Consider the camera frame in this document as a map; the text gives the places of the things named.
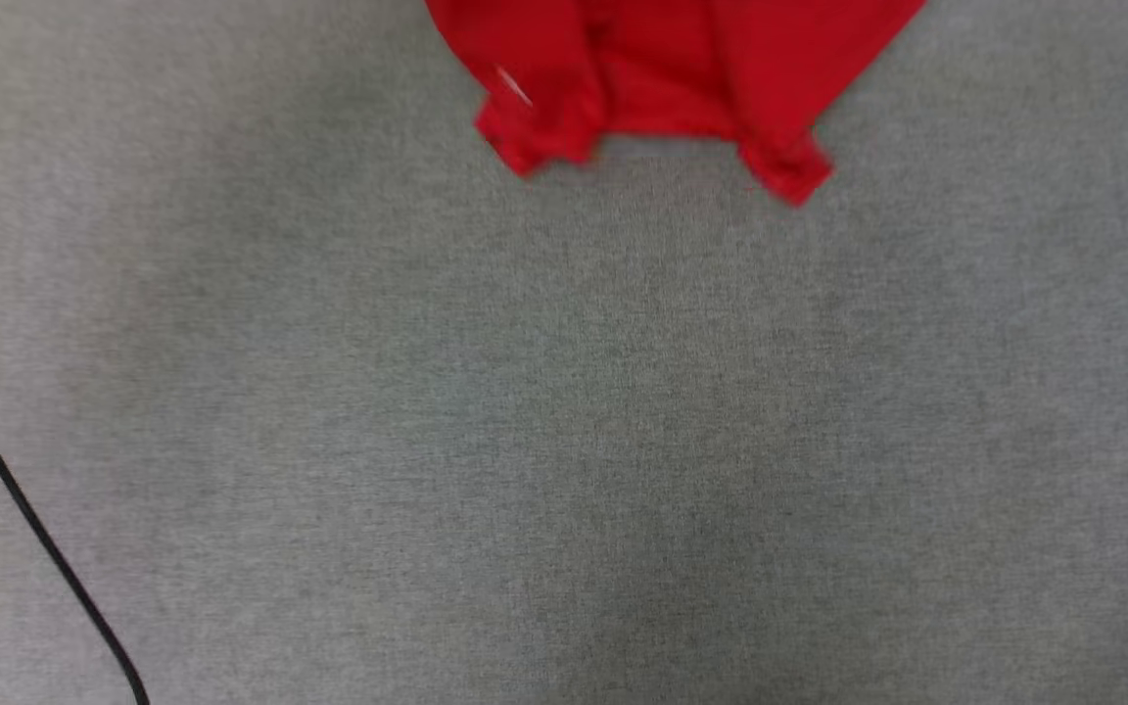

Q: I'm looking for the red lettered garment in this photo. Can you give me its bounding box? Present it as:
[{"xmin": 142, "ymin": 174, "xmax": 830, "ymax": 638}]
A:
[{"xmin": 424, "ymin": 0, "xmax": 927, "ymax": 208}]

